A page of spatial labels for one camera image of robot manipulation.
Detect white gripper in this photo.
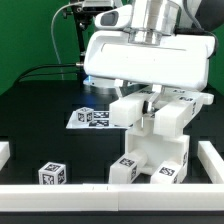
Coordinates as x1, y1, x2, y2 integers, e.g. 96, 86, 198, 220
84, 31, 215, 113

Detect white chair back frame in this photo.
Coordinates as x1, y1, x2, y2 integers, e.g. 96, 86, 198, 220
109, 87, 214, 138

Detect white chair seat block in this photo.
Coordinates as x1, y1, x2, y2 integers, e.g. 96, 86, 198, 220
125, 129, 190, 176

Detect small white tagged cube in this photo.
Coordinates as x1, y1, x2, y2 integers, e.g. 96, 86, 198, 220
76, 107, 94, 123
38, 162, 67, 185

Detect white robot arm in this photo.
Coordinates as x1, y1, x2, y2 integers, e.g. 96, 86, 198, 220
84, 0, 224, 113

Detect white base tag sheet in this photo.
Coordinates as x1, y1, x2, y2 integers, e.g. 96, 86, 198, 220
66, 111, 122, 129

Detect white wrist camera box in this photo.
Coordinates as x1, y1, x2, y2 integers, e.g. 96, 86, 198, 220
95, 4, 132, 30

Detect overhead camera on stand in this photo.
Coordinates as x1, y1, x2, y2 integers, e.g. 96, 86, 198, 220
70, 0, 115, 15

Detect black camera stand pole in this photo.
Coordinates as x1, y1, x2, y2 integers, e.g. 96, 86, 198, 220
70, 0, 91, 83

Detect white right fence rail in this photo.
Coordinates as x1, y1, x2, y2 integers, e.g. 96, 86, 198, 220
197, 141, 224, 184

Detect white fence rail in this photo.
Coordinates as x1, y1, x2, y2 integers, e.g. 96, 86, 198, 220
0, 141, 10, 170
197, 141, 224, 184
0, 184, 224, 212

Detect white front fence rail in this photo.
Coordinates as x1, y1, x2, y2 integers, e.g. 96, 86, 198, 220
0, 184, 224, 212

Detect grey cable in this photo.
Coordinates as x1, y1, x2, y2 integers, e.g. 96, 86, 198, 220
50, 1, 84, 81

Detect black cables on table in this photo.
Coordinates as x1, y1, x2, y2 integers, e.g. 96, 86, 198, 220
14, 61, 88, 84

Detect white left fence rail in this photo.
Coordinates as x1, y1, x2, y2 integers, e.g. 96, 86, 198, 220
0, 141, 10, 170

